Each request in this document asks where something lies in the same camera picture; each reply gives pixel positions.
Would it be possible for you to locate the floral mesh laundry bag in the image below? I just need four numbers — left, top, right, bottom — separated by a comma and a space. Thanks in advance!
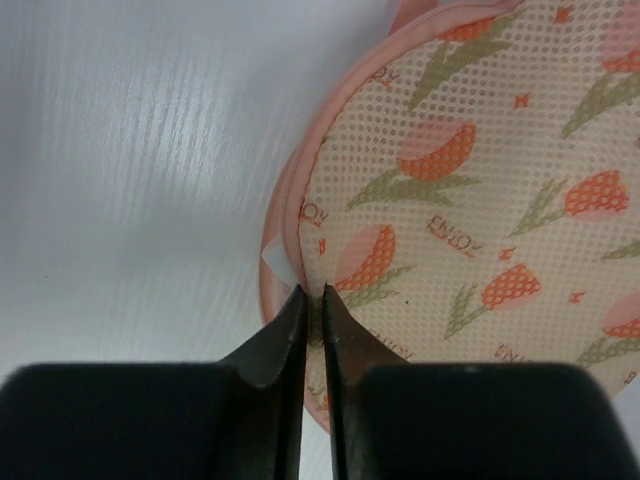
255, 0, 640, 436

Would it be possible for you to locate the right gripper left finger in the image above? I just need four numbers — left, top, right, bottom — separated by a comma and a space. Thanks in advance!
1, 289, 308, 479

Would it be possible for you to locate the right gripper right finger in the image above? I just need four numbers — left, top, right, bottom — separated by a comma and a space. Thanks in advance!
321, 286, 639, 479

